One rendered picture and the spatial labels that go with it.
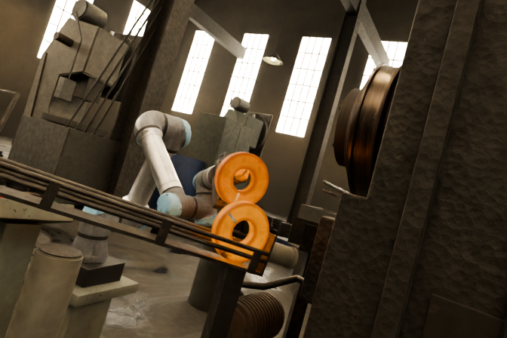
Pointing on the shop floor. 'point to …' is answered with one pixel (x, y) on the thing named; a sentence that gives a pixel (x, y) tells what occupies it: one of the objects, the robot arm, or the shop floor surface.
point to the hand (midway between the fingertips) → (244, 173)
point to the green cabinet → (217, 138)
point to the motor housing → (256, 316)
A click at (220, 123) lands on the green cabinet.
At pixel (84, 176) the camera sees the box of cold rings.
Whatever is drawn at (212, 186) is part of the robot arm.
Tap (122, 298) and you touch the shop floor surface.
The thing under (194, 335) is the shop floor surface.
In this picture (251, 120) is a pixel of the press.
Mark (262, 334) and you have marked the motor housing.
